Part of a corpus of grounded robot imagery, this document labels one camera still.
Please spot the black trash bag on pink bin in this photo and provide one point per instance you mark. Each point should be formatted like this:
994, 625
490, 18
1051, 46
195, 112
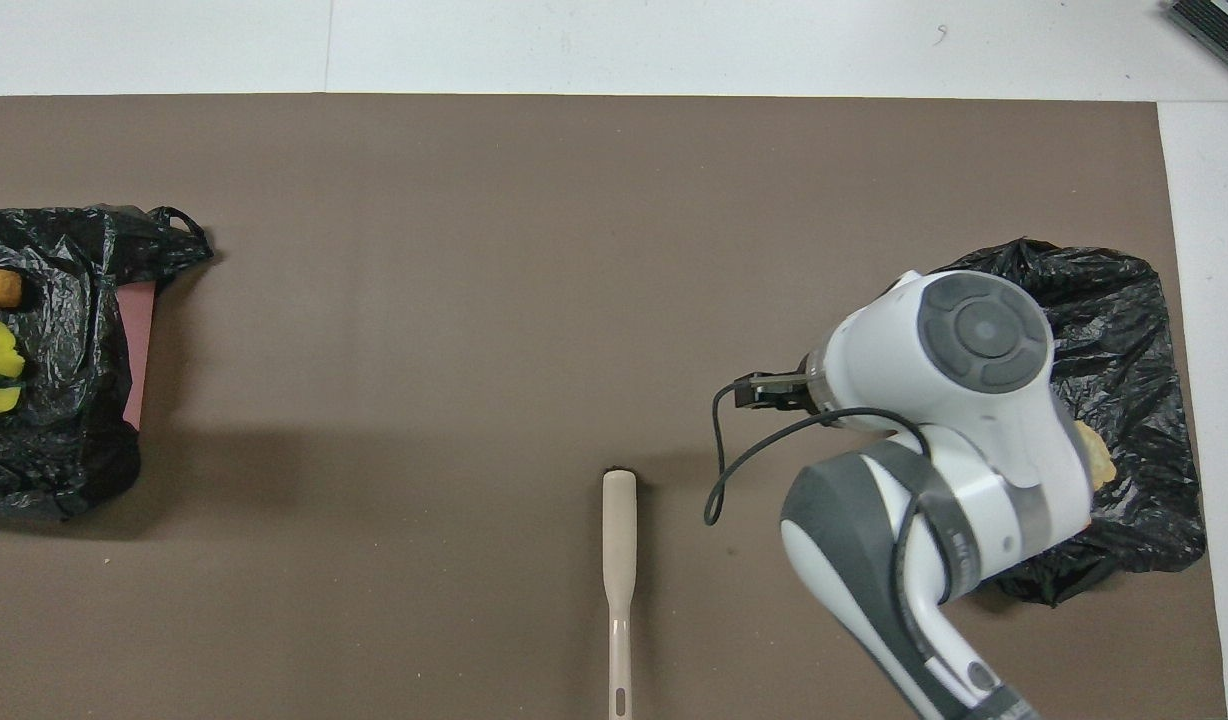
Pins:
64, 450

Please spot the grey ribbed device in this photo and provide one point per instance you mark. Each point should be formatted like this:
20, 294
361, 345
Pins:
1219, 30

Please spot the black trash bag lined bin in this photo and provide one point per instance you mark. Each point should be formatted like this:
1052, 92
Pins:
1144, 340

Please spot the striped orange croissant piece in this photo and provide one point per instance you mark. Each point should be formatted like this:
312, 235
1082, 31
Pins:
1099, 460

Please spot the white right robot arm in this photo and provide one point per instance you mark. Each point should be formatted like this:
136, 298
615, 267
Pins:
974, 420

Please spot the brown table mat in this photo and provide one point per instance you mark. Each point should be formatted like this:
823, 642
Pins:
474, 250

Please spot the pink bin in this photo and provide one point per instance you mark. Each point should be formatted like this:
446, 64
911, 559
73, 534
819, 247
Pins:
139, 340

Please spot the beige hand brush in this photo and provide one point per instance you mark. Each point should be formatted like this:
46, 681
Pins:
620, 540

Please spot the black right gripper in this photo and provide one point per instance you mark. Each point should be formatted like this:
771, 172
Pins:
814, 392

